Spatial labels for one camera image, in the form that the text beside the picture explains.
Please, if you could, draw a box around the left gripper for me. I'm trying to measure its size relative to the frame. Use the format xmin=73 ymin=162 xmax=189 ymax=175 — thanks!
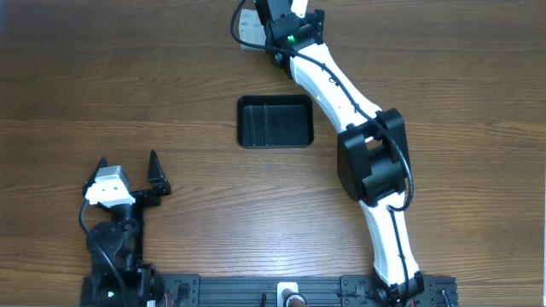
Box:
xmin=83 ymin=148 xmax=172 ymax=209

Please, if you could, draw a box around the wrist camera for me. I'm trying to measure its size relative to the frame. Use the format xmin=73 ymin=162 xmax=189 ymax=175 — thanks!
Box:
xmin=84 ymin=165 xmax=137 ymax=209
xmin=291 ymin=0 xmax=309 ymax=19

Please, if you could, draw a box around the black tray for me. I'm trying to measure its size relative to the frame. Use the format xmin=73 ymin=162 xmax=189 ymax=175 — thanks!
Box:
xmin=236 ymin=94 xmax=316 ymax=149

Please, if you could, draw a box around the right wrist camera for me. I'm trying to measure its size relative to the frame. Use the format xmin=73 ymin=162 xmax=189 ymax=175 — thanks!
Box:
xmin=291 ymin=0 xmax=309 ymax=19

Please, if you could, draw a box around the mounting rail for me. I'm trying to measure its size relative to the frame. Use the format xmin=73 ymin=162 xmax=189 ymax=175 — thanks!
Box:
xmin=80 ymin=272 xmax=460 ymax=307

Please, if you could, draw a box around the clear test tube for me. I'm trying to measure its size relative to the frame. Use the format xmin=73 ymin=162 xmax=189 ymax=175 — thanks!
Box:
xmin=248 ymin=105 xmax=256 ymax=147
xmin=262 ymin=104 xmax=270 ymax=147

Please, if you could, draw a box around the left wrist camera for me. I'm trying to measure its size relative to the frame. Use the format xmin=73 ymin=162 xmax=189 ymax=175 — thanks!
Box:
xmin=84 ymin=165 xmax=137 ymax=209

